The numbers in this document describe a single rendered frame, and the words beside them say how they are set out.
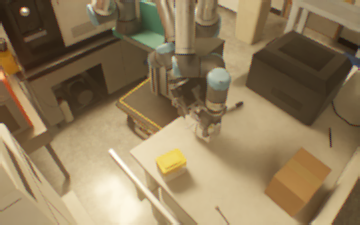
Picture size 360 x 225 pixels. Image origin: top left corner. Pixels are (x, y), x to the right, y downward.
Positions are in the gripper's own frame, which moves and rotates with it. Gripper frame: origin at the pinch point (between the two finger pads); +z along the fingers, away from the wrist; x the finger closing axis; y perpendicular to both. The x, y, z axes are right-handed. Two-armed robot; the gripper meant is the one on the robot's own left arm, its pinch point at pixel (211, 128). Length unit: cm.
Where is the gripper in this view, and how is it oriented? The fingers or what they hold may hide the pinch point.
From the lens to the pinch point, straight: 126.7
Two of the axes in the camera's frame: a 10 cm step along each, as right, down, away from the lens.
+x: 7.3, -4.8, 4.8
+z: -0.1, 6.9, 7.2
